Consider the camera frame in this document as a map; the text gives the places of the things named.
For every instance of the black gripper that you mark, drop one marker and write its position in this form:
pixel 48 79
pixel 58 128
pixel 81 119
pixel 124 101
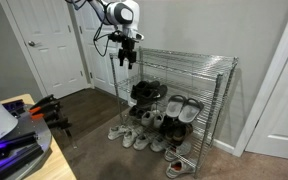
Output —
pixel 127 50

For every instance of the black sneaker one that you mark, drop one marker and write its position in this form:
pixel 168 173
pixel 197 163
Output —
pixel 141 86

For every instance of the black sneaker with white logo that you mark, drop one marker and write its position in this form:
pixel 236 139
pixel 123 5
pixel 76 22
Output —
pixel 150 95

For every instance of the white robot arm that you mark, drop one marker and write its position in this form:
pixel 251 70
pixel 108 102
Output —
pixel 124 16

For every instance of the small dark shoes on shelf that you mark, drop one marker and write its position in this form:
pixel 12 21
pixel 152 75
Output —
pixel 137 112

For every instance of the white sneaker on shelf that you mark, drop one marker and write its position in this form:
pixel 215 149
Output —
pixel 148 117
pixel 158 120

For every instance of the white sneaker on floor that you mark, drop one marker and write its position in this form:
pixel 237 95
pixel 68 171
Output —
pixel 142 141
pixel 158 144
pixel 117 131
pixel 129 138

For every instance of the dark brown shoes on shelf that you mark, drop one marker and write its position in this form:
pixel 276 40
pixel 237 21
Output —
pixel 175 131

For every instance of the grey sneaker on bottom shelf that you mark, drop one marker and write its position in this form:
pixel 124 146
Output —
pixel 172 152

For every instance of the white door with deadbolt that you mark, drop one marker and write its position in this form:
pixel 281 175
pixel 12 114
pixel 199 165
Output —
pixel 96 53

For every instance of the grey slide sandal left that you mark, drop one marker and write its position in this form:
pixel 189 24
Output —
pixel 175 104

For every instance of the grey slide sandal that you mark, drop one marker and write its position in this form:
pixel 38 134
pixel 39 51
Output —
pixel 190 110
pixel 175 104

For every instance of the grey slide sandal right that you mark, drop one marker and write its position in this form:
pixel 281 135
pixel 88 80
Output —
pixel 190 110

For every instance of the white door with knob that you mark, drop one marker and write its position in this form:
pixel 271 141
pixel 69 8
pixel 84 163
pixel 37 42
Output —
pixel 47 30

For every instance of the black orange clamps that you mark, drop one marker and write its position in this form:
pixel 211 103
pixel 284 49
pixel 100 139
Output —
pixel 49 108

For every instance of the grey sneaker with orange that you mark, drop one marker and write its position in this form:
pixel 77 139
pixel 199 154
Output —
pixel 178 167

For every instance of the wooden table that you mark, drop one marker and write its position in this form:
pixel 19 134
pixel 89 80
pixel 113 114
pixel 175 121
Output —
pixel 54 167

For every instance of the white door at right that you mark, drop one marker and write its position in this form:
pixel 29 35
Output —
pixel 270 136

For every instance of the chrome wire shoe rack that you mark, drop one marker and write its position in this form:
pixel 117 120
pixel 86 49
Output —
pixel 206 78

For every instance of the round grey robot base plate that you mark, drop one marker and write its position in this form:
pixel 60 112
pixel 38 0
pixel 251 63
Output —
pixel 25 125

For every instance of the black aluminium rail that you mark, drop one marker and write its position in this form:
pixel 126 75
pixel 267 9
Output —
pixel 15 153

